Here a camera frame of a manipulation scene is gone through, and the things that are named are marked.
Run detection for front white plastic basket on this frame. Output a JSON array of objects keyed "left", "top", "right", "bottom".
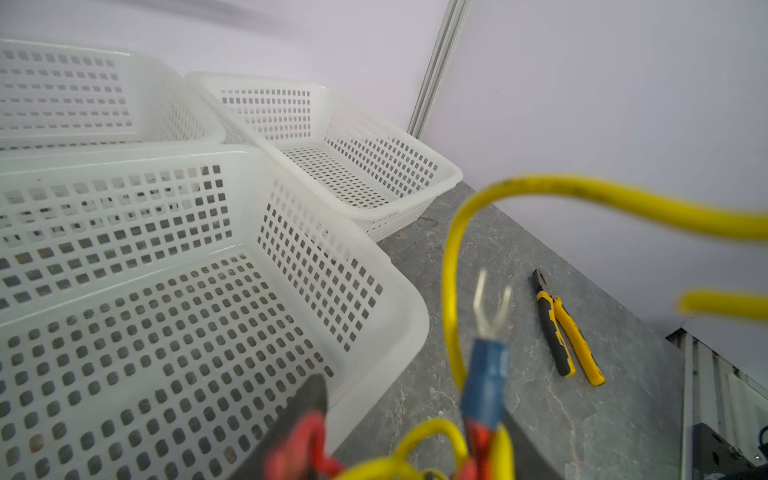
[{"left": 1, "top": 148, "right": 429, "bottom": 479}]

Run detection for red cable bundle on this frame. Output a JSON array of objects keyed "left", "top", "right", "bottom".
[{"left": 262, "top": 268, "right": 514, "bottom": 480}]

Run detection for yellow black pliers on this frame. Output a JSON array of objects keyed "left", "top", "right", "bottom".
[{"left": 531, "top": 269, "right": 606, "bottom": 386}]

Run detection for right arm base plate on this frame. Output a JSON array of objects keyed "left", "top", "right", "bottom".
[{"left": 692, "top": 423, "right": 767, "bottom": 480}]

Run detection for yellow cable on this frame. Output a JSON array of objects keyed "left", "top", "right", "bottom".
[{"left": 335, "top": 173, "right": 768, "bottom": 480}]

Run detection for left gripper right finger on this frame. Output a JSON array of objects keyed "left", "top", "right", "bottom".
[{"left": 501, "top": 408, "right": 562, "bottom": 480}]

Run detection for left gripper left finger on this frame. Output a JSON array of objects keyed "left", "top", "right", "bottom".
[{"left": 228, "top": 374, "right": 328, "bottom": 480}]

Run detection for back right white basket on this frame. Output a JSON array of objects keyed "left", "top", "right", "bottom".
[{"left": 186, "top": 72, "right": 463, "bottom": 241}]

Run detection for back left white basket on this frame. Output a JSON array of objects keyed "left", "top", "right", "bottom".
[{"left": 1, "top": 38, "right": 225, "bottom": 157}]

